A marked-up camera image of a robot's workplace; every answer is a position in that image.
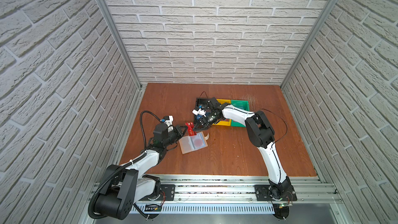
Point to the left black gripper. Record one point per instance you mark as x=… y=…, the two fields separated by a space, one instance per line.
x=178 y=129

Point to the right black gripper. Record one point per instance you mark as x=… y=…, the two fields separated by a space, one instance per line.
x=204 y=123

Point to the red VIP credit card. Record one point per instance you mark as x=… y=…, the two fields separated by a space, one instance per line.
x=190 y=126

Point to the tan leather card holder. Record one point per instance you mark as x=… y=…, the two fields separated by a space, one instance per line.
x=186 y=145

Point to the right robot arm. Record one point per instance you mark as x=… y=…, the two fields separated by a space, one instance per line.
x=260 y=133

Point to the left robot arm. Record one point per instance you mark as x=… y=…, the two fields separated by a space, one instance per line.
x=122 y=186

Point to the black storage bin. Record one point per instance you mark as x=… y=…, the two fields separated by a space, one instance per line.
x=203 y=105

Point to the yellow storage bin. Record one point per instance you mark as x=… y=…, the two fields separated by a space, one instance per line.
x=223 y=122

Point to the green storage bin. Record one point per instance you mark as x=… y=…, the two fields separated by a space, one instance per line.
x=243 y=105

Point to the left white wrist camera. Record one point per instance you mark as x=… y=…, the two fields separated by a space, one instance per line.
x=168 y=120

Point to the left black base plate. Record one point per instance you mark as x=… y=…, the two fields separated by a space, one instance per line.
x=164 y=192

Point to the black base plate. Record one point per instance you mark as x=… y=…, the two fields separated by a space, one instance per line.
x=273 y=193
x=164 y=192

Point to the aluminium rail frame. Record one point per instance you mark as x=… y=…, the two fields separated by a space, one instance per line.
x=200 y=194

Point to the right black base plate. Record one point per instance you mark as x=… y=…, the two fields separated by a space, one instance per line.
x=273 y=193

